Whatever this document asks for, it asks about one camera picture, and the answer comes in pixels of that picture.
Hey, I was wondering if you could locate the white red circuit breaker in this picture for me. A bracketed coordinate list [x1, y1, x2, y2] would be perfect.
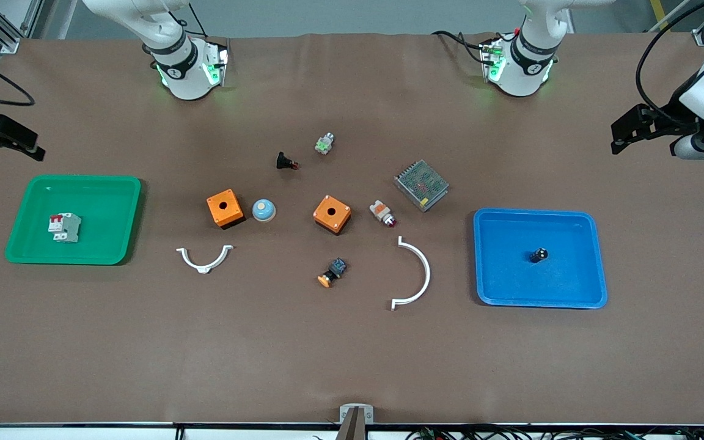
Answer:
[48, 212, 82, 244]

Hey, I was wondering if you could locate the green plastic tray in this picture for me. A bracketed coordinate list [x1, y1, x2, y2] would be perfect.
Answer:
[5, 175, 142, 266]

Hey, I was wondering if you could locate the blue plastic tray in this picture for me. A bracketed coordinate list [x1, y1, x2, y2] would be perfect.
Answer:
[473, 208, 608, 309]

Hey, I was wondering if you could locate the metal mesh power supply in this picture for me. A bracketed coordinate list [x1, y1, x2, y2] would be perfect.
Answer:
[394, 159, 450, 213]

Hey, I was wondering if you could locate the brown table mat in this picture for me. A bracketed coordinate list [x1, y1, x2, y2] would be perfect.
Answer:
[0, 32, 704, 426]

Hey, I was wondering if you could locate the red indicator orange white body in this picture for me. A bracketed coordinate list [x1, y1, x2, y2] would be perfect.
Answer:
[369, 199, 398, 229]

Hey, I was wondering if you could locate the yellow head push button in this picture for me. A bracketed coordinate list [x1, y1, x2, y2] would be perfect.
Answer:
[317, 257, 348, 288]

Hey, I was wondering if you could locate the black left base cable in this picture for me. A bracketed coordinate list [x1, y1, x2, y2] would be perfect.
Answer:
[431, 29, 494, 65]

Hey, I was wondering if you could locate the black base cable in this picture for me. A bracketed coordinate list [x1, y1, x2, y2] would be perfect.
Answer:
[169, 0, 210, 39]
[431, 29, 494, 65]

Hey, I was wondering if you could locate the black right base cable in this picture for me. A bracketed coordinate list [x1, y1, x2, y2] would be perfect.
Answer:
[169, 0, 210, 39]

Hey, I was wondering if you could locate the small white curved bracket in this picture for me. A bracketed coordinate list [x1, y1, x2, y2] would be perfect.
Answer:
[176, 245, 234, 274]

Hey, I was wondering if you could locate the orange button enclosure box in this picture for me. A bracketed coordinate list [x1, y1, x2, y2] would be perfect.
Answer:
[313, 195, 352, 235]
[207, 189, 245, 230]

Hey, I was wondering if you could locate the large white curved bracket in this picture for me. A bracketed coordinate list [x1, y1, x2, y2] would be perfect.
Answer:
[390, 236, 431, 312]

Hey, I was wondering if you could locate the black cable bundle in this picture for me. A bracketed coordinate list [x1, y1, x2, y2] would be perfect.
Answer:
[407, 425, 704, 440]

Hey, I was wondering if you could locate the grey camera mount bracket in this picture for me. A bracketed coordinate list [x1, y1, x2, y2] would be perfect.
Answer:
[339, 403, 375, 424]

